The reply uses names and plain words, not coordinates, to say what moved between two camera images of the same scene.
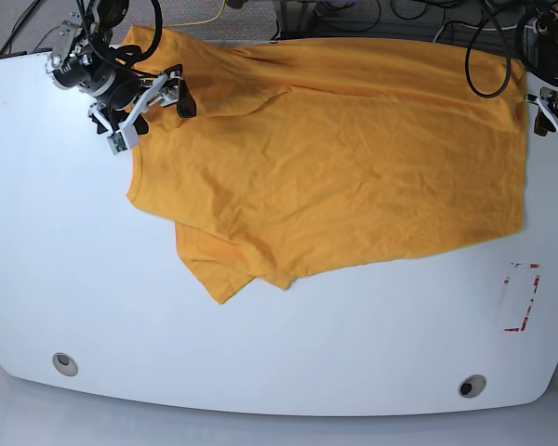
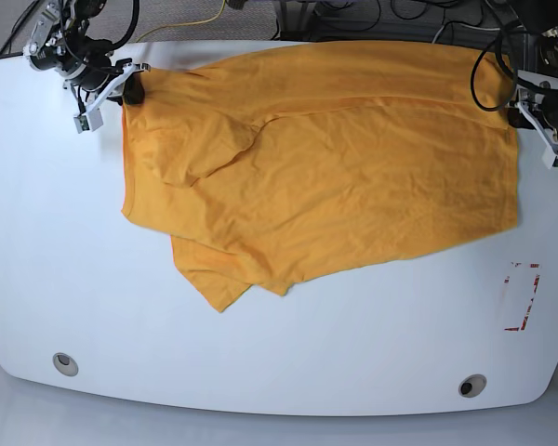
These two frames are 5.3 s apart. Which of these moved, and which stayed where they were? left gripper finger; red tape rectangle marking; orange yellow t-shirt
Moved: left gripper finger
Stayed: orange yellow t-shirt; red tape rectangle marking
